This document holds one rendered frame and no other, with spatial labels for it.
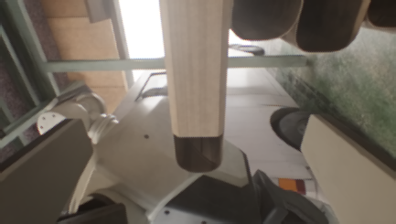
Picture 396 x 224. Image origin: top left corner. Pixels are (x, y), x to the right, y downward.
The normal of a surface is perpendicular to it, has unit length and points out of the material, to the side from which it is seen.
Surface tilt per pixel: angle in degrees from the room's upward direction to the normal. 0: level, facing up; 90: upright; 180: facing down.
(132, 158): 102
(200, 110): 90
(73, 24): 90
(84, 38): 90
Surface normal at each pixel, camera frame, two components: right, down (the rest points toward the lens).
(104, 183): -0.20, 0.33
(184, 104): 0.00, 0.50
